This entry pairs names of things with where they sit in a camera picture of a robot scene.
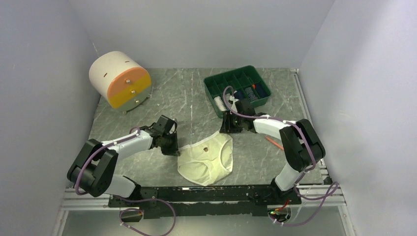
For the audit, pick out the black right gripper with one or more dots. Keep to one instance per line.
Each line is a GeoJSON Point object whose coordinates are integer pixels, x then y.
{"type": "Point", "coordinates": [226, 127]}

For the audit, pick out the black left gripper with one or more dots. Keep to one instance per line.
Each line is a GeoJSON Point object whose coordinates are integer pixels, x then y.
{"type": "Point", "coordinates": [173, 150]}

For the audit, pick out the green compartment organizer tray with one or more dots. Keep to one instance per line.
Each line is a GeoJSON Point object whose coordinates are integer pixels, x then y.
{"type": "Point", "coordinates": [239, 79]}

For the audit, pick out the cream cloth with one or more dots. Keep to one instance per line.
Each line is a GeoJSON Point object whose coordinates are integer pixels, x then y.
{"type": "Point", "coordinates": [207, 161]}

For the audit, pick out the white pink-trimmed underwear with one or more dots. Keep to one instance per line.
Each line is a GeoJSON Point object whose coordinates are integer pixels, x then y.
{"type": "Point", "coordinates": [219, 103]}

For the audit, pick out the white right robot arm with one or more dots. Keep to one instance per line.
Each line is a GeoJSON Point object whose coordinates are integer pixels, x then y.
{"type": "Point", "coordinates": [303, 148]}

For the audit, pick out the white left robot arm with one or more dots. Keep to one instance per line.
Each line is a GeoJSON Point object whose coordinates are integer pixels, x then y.
{"type": "Point", "coordinates": [93, 170]}

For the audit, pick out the dark navy rolled sock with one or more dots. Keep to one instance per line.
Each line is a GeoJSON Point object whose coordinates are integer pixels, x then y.
{"type": "Point", "coordinates": [239, 95]}

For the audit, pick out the blue striped rolled sock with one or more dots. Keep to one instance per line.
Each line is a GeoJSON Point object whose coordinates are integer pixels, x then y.
{"type": "Point", "coordinates": [251, 94]}

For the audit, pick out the navy orange rolled sock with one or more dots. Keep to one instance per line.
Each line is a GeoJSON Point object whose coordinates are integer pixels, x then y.
{"type": "Point", "coordinates": [260, 90]}

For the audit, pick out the orange pencil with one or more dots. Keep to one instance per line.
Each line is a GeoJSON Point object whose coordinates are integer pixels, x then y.
{"type": "Point", "coordinates": [274, 142]}

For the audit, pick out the round white drawer cabinet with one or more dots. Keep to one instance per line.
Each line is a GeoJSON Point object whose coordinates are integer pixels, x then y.
{"type": "Point", "coordinates": [121, 81]}

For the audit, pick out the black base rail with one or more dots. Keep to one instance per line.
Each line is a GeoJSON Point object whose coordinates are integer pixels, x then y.
{"type": "Point", "coordinates": [255, 200]}

